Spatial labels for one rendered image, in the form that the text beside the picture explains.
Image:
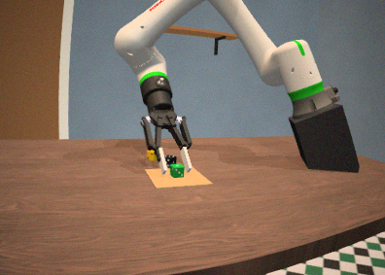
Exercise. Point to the green die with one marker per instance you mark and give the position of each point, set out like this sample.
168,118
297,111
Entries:
177,170

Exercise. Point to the black die with white pips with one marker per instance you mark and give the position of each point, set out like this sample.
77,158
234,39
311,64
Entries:
170,159

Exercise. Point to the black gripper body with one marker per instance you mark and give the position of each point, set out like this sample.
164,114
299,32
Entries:
160,102

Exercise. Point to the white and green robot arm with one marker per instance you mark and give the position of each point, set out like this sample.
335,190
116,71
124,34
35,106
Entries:
292,62

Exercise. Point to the yellow die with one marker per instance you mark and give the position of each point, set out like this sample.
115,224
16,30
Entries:
151,156

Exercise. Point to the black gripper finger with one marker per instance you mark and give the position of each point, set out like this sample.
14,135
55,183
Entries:
145,122
183,141

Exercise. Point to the orange flat square mat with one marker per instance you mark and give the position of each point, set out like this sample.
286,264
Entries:
192,179

